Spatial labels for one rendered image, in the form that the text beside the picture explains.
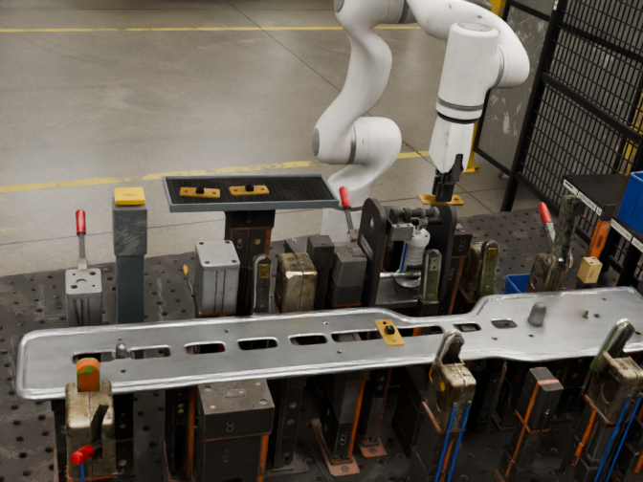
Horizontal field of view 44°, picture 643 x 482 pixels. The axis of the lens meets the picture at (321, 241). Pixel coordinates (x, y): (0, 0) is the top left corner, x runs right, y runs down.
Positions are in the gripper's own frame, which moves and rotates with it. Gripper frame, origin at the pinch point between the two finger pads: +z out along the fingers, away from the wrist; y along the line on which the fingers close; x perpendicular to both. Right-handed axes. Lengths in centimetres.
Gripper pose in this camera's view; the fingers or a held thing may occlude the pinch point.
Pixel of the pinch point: (443, 188)
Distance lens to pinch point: 154.4
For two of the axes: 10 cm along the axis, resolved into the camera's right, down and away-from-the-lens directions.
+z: -1.0, 8.6, 5.1
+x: 9.9, 0.1, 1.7
